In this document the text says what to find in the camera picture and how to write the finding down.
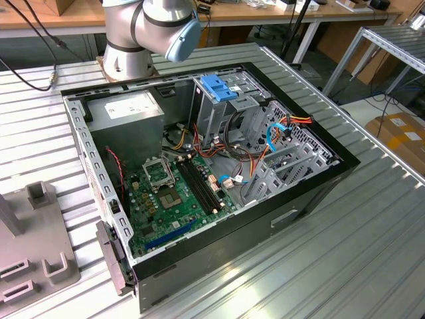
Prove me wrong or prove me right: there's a long blue data wire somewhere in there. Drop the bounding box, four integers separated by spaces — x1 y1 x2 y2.
265 122 288 153

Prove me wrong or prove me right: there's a grey parts rack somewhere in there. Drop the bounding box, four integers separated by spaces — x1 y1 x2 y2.
0 181 82 315

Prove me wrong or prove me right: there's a blue plastic cage latch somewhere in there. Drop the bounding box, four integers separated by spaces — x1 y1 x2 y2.
201 75 238 103

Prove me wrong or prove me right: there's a wooden desk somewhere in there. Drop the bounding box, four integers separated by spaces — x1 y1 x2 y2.
0 0 404 64

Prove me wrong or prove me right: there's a grey plastic case latch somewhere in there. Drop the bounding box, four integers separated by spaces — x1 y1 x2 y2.
95 221 137 297

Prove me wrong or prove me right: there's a black open PC case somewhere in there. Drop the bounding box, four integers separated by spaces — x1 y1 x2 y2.
60 61 362 315

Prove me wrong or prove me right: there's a plain brown cardboard box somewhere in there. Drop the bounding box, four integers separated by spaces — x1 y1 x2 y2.
54 0 104 17

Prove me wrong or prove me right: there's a grey metal disk bay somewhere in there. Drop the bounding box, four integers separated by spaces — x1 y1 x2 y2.
239 141 341 207

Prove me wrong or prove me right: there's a blue expansion slot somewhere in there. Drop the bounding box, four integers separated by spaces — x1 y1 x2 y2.
144 219 197 252

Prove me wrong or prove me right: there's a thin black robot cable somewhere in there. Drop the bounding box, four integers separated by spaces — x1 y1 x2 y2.
0 0 84 92

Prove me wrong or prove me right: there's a black tripod stand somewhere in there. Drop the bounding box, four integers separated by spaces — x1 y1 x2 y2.
280 0 321 66

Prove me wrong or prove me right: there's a short blue board wire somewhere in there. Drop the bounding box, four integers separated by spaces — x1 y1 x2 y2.
217 173 250 189

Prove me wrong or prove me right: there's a grey metal drive cage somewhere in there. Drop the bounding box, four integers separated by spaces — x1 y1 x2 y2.
189 71 272 150

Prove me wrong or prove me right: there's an orange black wire bundle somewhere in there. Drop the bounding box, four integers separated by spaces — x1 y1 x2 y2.
191 111 270 180

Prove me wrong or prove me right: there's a yellow black wire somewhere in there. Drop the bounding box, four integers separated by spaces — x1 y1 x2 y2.
165 122 187 151

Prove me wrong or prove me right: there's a red black twisted wire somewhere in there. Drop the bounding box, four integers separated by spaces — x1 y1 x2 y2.
105 148 127 204

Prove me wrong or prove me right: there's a black RAM slot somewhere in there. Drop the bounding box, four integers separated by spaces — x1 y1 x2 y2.
175 161 215 216
183 158 224 212

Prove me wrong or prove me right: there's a red yellow power wire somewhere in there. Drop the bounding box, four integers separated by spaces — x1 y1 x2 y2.
278 114 315 127

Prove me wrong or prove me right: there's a green motherboard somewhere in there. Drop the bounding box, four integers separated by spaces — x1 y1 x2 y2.
126 153 238 259

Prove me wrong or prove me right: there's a large brown cardboard sheet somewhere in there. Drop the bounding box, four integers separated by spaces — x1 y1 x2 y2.
315 21 401 86

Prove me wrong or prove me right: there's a cardboard box with yellow labels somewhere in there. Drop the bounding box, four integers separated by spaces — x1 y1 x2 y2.
365 112 425 167

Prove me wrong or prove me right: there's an aluminium slat table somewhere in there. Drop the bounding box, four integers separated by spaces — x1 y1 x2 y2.
321 25 425 97

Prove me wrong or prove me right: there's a metal socket cover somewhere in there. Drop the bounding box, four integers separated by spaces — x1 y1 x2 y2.
141 156 176 193

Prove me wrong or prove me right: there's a grey power supply unit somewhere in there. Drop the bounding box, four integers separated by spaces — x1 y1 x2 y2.
84 90 166 173

